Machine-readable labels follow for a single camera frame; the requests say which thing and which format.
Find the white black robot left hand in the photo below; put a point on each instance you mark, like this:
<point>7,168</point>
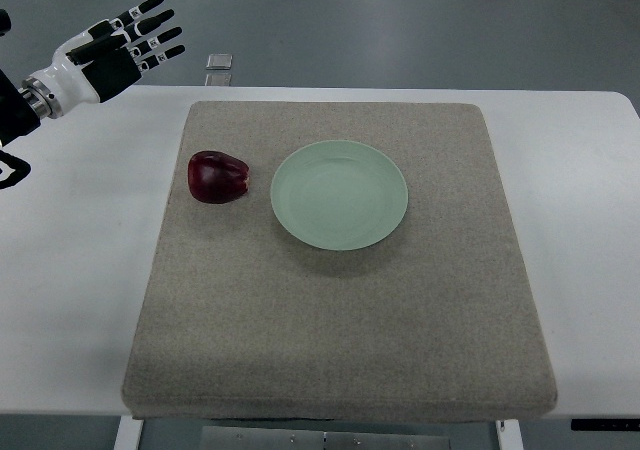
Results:
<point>105,59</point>

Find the dark red apple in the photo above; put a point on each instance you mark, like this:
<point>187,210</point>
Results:
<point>215,177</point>

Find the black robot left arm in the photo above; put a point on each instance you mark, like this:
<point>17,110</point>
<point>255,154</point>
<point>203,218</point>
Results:
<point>21,113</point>

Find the pale green plate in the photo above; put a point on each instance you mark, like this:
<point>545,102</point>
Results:
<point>339,195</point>

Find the floor outlet cover lower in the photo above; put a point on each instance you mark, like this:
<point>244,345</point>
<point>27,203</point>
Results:
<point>218,79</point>

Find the floor outlet cover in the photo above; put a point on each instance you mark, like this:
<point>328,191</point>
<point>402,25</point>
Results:
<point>218,79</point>
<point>219,61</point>

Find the floor outlet cover upper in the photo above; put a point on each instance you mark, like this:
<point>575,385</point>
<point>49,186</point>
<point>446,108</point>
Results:
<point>219,61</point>

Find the beige fabric cushion mat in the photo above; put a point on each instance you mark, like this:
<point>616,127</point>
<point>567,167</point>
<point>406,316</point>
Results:
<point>436,322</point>

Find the black desk control panel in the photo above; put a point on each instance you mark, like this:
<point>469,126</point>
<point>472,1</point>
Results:
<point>605,425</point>

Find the metal base plate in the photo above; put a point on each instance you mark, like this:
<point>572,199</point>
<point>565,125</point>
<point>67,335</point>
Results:
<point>228,438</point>

